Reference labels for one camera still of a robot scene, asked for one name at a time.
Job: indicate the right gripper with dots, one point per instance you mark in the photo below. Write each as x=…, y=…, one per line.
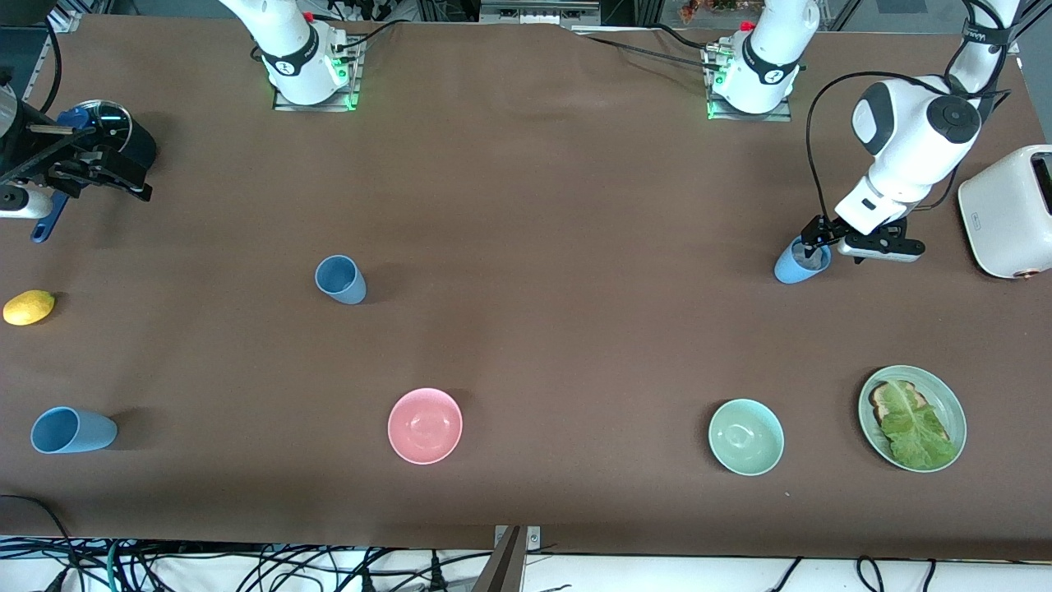
x=56, y=168

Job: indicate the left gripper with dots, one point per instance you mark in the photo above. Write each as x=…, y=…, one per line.
x=815, y=232

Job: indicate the blue plastic cup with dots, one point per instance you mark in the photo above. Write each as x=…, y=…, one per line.
x=787, y=271
x=82, y=432
x=341, y=284

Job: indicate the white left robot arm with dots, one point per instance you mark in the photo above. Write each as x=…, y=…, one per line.
x=912, y=131

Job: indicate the crumpled white paper napkin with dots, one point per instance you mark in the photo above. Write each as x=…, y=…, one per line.
x=809, y=261

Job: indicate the dark blue saucepan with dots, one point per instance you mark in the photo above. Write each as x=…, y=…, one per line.
x=136, y=156

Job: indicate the glass lid with blue knob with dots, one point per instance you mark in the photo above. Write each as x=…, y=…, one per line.
x=111, y=123

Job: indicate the yellow lemon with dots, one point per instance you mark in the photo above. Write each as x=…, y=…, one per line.
x=29, y=307

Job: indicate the toasted bread slice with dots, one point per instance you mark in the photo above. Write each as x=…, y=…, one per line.
x=879, y=403

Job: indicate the white toaster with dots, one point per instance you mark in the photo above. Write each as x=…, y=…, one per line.
x=1003, y=222

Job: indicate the mint green plate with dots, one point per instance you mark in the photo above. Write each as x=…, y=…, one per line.
x=945, y=403

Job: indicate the green lettuce leaf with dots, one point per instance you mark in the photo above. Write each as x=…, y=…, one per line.
x=912, y=427

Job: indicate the mint green bowl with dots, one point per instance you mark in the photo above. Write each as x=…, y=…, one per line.
x=745, y=437

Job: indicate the grey metal box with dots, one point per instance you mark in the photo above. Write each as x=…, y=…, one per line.
x=534, y=12

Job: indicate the pink bowl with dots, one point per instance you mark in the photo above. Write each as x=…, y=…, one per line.
x=425, y=426

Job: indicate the aluminium frame profile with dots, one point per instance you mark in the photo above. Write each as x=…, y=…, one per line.
x=41, y=66

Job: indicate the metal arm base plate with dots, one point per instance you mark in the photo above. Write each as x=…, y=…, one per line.
x=316, y=108
x=748, y=117

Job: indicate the small metal mount bracket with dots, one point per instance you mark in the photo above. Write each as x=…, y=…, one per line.
x=533, y=538

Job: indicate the dark camera mount pole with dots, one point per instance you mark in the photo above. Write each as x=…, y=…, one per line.
x=503, y=571

